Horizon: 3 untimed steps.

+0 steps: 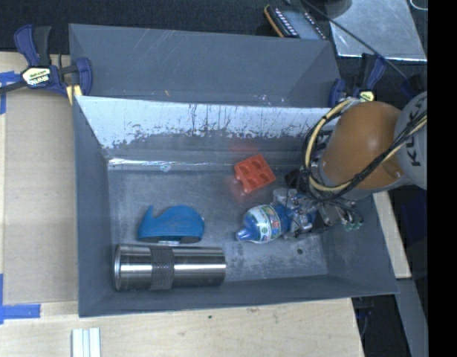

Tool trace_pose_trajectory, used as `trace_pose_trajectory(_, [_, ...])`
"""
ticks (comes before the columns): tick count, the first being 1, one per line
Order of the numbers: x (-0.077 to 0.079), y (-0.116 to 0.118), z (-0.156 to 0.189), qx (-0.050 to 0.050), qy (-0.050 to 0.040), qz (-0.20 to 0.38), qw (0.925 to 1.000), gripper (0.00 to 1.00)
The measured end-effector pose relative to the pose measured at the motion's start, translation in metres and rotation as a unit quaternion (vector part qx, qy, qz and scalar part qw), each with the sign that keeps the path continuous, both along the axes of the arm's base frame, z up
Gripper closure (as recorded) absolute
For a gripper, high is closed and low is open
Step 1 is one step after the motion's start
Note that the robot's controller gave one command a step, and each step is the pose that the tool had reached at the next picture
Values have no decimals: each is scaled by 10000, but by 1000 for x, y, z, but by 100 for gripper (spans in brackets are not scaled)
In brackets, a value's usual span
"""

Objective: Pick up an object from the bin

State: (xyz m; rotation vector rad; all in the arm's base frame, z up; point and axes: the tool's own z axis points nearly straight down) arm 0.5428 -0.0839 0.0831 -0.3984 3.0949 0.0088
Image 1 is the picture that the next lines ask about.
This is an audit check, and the shiny steel cylinder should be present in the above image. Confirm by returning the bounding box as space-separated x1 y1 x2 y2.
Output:
111 242 228 292

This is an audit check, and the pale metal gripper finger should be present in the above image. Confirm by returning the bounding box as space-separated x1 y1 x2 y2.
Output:
273 188 315 211
286 213 319 238

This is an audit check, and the grey metal bin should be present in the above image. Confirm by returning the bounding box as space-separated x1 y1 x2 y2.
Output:
67 23 401 318

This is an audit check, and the blue printed baby bottle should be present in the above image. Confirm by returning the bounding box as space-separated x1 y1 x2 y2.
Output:
235 203 293 245

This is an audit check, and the blue whale toy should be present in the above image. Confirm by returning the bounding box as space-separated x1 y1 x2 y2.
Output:
137 204 206 245

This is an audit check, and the orange waffle block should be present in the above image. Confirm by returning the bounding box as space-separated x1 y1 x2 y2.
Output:
233 153 277 195

